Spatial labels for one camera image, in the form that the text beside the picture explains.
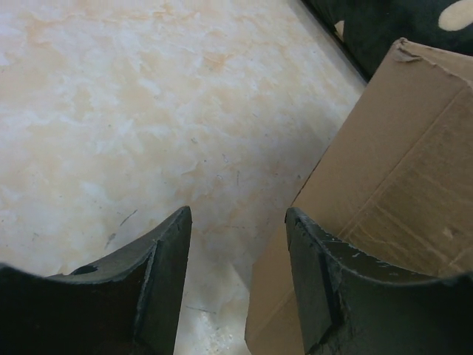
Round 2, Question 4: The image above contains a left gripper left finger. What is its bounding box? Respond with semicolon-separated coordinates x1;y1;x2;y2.
1;206;192;354

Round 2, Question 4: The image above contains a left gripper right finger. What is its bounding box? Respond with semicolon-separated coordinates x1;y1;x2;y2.
285;208;472;354

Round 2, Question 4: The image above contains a cardboard box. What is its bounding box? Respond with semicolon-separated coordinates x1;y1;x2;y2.
245;39;472;354

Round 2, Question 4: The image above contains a black floral plush pillow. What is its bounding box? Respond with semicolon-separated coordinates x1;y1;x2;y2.
304;0;472;80

